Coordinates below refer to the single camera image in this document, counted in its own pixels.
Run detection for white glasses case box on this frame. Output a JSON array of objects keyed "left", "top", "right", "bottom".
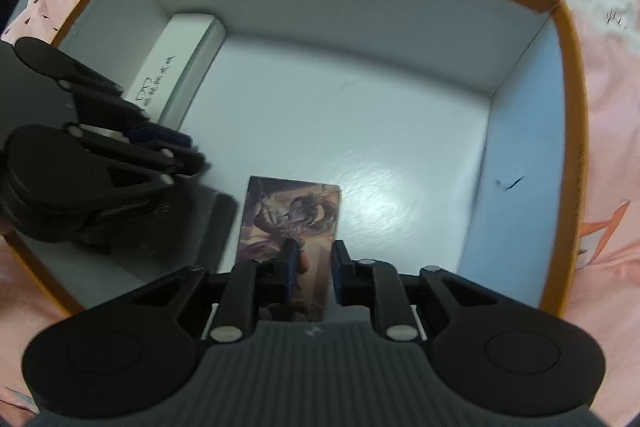
[{"left": 126, "top": 13, "right": 227, "bottom": 130}]

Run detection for illustrated picture card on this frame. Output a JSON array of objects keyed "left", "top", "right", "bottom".
[{"left": 235, "top": 176, "right": 341, "bottom": 322}]

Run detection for orange cardboard box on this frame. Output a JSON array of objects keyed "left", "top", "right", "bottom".
[{"left": 1, "top": 0, "right": 587, "bottom": 315}]

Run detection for pink cloud print duvet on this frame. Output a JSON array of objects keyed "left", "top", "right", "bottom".
[{"left": 0, "top": 0, "right": 640, "bottom": 427}]

